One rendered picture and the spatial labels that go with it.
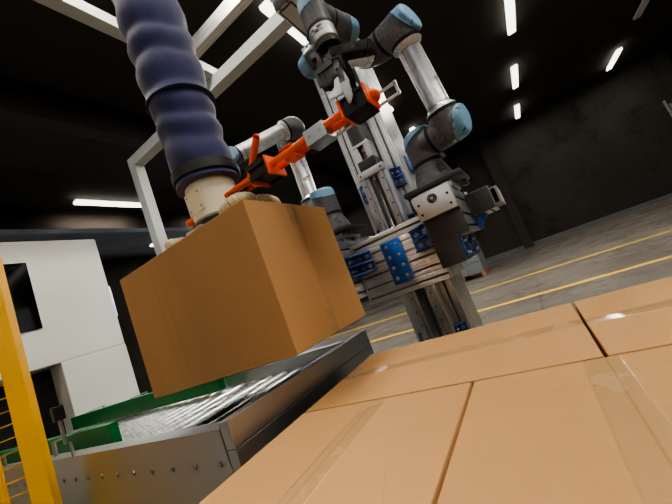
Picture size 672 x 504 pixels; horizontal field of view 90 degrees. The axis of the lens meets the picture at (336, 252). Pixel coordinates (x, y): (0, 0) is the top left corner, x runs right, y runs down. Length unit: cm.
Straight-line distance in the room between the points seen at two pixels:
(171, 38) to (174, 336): 99
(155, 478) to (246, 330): 43
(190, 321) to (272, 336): 29
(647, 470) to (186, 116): 127
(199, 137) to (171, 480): 97
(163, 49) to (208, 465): 124
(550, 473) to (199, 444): 70
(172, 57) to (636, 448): 142
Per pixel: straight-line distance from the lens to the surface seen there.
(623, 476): 41
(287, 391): 94
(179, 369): 114
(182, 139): 125
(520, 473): 43
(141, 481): 117
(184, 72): 138
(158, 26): 149
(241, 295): 89
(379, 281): 142
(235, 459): 84
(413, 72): 143
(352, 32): 117
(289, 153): 100
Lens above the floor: 77
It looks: 7 degrees up
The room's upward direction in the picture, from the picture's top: 21 degrees counter-clockwise
